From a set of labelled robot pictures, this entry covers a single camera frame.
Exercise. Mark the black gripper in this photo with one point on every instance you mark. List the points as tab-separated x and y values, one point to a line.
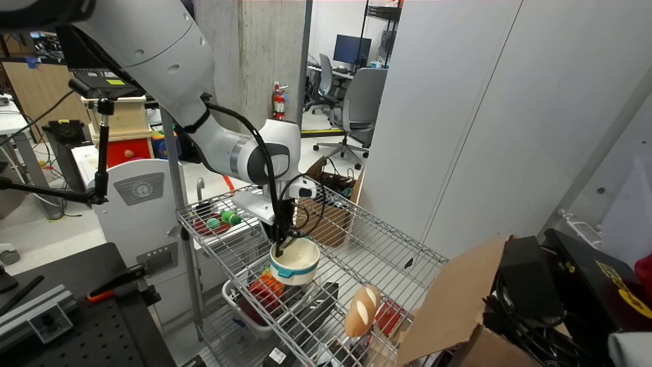
283	216

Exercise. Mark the white and green pot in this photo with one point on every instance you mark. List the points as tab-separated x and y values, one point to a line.
297	266

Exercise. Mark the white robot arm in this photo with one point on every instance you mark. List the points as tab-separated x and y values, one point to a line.
149	47

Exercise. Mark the open cardboard box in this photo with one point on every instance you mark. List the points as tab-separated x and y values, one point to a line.
329	220

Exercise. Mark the red packet in bin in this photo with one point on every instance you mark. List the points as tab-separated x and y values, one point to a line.
262	294

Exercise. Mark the green toy vegetable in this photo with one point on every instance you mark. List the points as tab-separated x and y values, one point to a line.
230	216

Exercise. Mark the small green toy piece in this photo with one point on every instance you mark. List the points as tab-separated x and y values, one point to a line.
212	223

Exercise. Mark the black rectangular box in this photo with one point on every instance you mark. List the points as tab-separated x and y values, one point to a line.
309	314

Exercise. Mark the white plastic bin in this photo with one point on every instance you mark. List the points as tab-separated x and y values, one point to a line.
236	308

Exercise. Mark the red toy plate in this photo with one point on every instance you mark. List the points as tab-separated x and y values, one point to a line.
203	229

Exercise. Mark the brown bread loaf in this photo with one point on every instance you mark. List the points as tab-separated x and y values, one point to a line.
358	312

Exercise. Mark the red flat package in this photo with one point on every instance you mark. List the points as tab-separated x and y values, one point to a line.
389	316

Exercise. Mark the red fire extinguisher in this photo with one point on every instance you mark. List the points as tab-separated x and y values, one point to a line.
277	105

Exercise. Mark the gray office chair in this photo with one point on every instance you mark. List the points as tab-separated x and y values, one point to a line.
326	78
358	105

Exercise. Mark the brown cardboard flap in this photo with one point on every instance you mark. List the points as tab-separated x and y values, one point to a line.
450	303

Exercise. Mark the black computer monitor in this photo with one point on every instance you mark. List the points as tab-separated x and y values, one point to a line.
351	49

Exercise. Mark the black perforated work table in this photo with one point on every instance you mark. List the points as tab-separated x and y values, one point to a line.
81	327

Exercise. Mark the black equipment pile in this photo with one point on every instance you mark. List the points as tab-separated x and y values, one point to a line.
530	298

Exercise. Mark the wooden board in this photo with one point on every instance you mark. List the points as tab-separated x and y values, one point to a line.
40	93

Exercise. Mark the black case with yellow print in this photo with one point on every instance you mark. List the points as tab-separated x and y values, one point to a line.
598	288

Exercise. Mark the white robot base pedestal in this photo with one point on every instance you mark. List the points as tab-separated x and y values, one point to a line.
138	216

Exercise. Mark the black camera on stand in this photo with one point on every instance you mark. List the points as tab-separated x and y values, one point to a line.
101	85

